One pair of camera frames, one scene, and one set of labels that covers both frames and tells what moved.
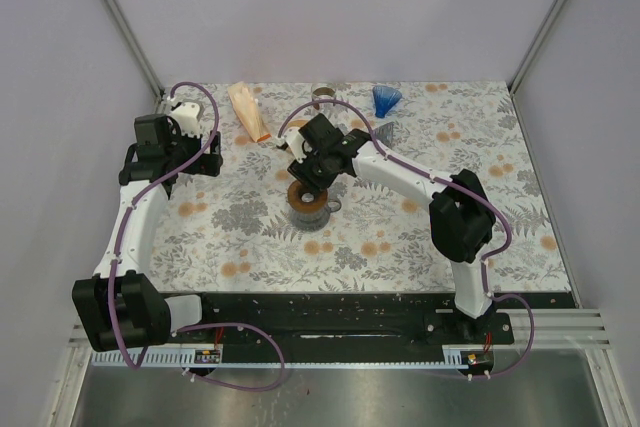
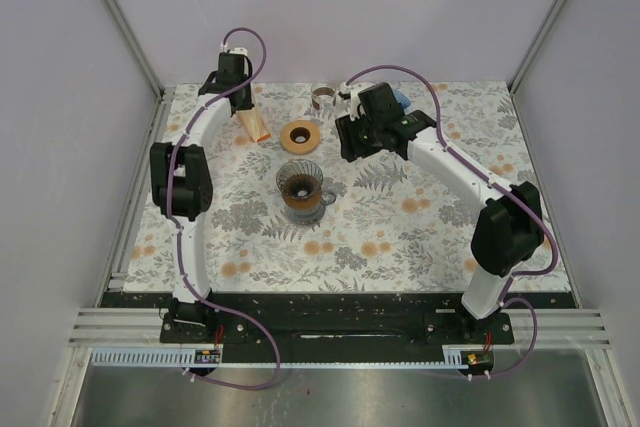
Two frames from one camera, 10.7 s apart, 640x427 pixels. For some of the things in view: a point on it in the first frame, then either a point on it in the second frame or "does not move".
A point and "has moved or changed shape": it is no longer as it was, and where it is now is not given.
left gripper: [207, 164] to [246, 103]
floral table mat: [253, 227] does not move
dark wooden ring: [296, 191] has moved or changed shape
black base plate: [360, 322] does not move
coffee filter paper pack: [249, 111] does not move
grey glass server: [310, 221] has moved or changed shape
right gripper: [301, 171] to [346, 129]
